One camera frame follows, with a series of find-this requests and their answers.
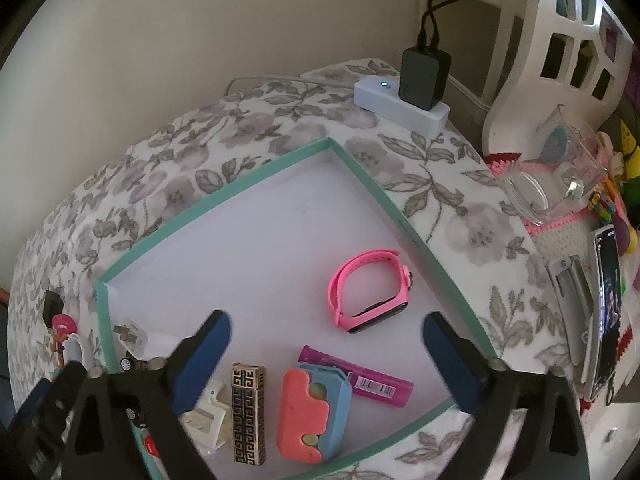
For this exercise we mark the clear glass mug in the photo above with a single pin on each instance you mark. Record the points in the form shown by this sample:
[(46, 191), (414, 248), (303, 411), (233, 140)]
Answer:
[(575, 160)]

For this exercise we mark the coral and blue plastic toy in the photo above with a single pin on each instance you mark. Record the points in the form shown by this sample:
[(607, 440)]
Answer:
[(300, 410)]

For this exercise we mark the black toy car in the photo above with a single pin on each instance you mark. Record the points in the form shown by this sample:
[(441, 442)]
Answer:
[(127, 364)]

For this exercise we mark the yellow and black toy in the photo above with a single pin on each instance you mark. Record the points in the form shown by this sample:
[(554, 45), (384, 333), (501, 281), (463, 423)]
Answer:
[(631, 152)]

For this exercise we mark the white cutout chair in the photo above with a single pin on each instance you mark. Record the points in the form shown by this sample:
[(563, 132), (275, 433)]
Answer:
[(525, 35)]

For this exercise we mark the white charger plug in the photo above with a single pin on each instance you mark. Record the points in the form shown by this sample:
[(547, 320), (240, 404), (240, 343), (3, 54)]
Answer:
[(137, 340)]

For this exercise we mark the black patterned lighter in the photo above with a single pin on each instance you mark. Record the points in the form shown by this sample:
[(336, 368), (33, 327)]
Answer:
[(248, 415)]

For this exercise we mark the colourful bead toy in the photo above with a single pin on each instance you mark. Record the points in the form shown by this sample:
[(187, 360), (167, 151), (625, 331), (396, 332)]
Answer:
[(602, 205)]

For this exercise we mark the white plastic hook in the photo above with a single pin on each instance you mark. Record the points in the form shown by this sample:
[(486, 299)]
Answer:
[(205, 422)]

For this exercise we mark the smartphone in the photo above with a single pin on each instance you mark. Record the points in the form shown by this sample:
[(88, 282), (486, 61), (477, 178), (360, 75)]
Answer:
[(607, 310)]

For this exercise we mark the brown dog toy figure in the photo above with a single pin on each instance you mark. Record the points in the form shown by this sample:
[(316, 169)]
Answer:
[(62, 325)]

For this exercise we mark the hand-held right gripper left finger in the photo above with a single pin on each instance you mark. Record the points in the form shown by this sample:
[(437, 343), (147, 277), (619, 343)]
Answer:
[(200, 360)]

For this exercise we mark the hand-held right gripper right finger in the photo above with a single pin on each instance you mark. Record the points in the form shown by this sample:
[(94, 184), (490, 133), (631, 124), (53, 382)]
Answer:
[(450, 360)]

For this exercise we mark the pink smartwatch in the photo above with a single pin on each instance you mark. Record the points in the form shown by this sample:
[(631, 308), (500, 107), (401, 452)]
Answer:
[(372, 260)]

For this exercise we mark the white power strip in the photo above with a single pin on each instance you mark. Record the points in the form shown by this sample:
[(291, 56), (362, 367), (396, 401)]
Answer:
[(380, 95)]

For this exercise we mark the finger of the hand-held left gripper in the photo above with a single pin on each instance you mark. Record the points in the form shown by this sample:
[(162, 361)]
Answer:
[(32, 400)]

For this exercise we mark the purple lighter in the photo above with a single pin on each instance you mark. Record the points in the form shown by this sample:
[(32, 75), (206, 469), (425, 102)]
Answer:
[(375, 382)]

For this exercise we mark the floral printed blanket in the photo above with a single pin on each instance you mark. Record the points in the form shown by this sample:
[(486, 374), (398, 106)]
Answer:
[(450, 200)]

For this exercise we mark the teal-edged white box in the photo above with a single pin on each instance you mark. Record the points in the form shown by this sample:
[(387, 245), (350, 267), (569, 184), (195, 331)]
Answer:
[(260, 240)]

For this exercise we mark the black power adapter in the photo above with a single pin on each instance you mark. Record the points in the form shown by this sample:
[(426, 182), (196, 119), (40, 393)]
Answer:
[(422, 80)]

